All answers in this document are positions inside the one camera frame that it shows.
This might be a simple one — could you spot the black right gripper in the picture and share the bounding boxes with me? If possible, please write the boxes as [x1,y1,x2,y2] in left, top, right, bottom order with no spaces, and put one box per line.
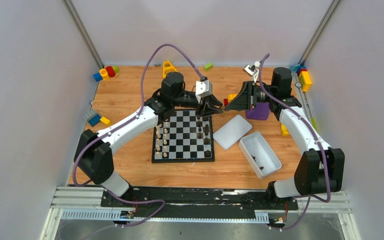
[225,80,276,110]

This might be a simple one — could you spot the brown chess piece long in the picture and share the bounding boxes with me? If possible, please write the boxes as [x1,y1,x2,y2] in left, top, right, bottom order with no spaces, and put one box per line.
[203,124,210,136]

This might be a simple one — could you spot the black white chess board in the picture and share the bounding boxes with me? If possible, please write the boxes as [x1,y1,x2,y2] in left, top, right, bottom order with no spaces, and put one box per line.
[151,109,215,164]

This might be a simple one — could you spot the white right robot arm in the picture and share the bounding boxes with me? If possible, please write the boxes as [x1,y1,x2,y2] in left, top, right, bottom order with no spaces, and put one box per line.
[225,67,345,209]

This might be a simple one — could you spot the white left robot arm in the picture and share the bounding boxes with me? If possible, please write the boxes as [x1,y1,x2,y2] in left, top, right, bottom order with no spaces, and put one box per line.
[72,72,223,207]

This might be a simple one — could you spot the toy car blue wheels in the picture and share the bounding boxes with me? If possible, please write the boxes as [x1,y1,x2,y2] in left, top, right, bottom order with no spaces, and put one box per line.
[223,93,237,106]

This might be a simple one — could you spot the purple toy stand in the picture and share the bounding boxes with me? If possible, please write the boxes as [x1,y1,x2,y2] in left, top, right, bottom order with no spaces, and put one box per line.
[245,102,271,121]

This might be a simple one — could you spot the green block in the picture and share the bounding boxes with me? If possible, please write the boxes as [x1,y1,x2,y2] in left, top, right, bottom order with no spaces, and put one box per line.
[203,62,214,71]

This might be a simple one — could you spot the yellow curved block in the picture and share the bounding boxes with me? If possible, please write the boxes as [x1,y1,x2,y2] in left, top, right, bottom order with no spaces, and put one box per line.
[280,124,290,136]

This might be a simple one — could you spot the yellow triangle toy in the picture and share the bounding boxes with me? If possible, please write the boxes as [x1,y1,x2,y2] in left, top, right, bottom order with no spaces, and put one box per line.
[162,60,178,79]

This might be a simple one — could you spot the white tin box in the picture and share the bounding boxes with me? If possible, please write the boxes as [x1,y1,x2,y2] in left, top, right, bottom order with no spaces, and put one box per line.
[238,132,282,179]

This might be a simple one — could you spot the yellow lego brick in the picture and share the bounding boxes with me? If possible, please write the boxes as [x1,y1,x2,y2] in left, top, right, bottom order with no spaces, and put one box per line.
[298,70,312,92]

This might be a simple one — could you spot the green lego brick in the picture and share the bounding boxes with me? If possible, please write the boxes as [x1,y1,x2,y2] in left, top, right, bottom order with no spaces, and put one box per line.
[112,66,120,74]

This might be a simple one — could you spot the red cylinder block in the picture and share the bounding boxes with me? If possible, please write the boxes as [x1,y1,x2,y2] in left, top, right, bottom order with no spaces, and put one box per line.
[105,66,116,78]

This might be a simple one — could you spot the yellow block left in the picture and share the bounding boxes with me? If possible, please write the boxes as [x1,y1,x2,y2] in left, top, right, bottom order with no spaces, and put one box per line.
[100,116,112,127]

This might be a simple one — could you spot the yellow cylinder block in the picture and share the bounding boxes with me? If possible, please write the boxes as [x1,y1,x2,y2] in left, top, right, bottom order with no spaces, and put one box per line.
[99,68,110,80]

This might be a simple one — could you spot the blue cube block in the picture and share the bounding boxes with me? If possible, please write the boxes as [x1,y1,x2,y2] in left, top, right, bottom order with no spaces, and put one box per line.
[93,72,103,82]

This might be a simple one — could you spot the blue grey lego bricks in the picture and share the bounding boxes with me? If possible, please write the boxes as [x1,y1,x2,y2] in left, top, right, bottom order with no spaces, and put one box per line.
[83,109,101,127]

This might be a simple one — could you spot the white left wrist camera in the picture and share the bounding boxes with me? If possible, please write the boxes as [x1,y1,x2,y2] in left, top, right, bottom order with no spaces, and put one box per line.
[195,80,213,103]

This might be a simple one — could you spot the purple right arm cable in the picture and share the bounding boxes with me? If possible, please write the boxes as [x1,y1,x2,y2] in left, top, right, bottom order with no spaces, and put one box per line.
[257,53,332,232]

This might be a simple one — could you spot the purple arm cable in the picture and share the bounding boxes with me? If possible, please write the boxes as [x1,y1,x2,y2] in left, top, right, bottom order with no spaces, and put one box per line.
[71,43,208,229]
[257,53,332,232]

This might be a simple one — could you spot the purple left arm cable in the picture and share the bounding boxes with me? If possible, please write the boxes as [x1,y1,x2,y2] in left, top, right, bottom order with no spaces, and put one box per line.
[71,43,208,229]

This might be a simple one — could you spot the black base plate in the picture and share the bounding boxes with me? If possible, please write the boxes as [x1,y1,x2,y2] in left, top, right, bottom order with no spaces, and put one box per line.
[100,186,300,213]

